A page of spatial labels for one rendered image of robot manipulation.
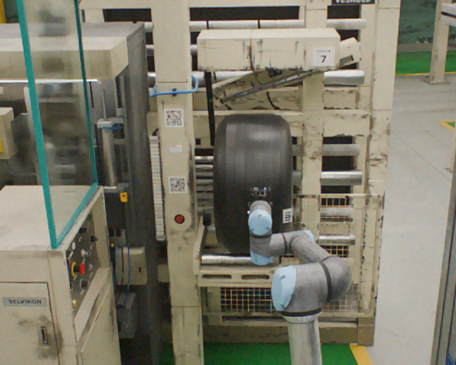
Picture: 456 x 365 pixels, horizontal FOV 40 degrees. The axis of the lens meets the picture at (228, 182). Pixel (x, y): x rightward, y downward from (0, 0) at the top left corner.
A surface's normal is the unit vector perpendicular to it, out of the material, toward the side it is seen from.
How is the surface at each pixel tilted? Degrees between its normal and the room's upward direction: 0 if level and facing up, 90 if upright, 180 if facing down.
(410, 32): 90
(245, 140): 33
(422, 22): 90
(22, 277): 90
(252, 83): 90
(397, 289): 0
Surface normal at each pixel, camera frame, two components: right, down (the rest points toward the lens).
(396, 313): -0.02, -0.93
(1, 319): -0.05, 0.37
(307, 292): 0.22, 0.00
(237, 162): -0.05, -0.27
